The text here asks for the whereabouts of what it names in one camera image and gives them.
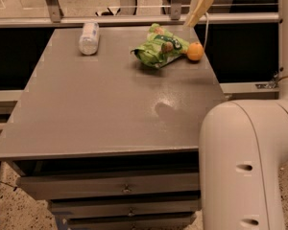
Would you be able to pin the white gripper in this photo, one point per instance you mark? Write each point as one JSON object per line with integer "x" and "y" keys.
{"x": 197, "y": 10}

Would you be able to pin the green rice chip bag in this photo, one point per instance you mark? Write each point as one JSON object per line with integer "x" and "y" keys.
{"x": 160, "y": 48}

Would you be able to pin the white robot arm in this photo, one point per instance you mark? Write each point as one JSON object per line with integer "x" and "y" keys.
{"x": 242, "y": 145}

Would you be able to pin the orange fruit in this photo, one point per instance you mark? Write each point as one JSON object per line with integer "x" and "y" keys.
{"x": 195, "y": 51}

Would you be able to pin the clear plastic water bottle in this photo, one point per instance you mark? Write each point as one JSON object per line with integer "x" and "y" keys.
{"x": 89, "y": 39}

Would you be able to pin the grey drawer cabinet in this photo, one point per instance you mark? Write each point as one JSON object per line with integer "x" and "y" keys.
{"x": 110, "y": 143}

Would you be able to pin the metal frame rail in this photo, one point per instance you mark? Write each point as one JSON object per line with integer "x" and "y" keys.
{"x": 73, "y": 13}

